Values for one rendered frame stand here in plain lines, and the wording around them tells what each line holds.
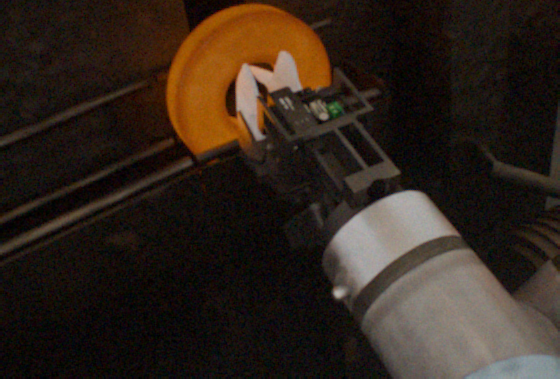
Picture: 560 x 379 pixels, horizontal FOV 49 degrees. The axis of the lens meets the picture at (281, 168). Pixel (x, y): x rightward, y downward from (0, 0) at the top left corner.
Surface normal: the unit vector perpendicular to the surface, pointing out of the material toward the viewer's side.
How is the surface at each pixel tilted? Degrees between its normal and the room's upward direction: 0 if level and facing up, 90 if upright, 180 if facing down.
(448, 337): 34
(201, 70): 90
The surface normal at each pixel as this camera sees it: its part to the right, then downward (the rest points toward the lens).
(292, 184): 0.46, 0.68
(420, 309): -0.46, -0.36
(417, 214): 0.21, -0.71
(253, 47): 0.46, 0.44
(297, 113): 0.00, -0.64
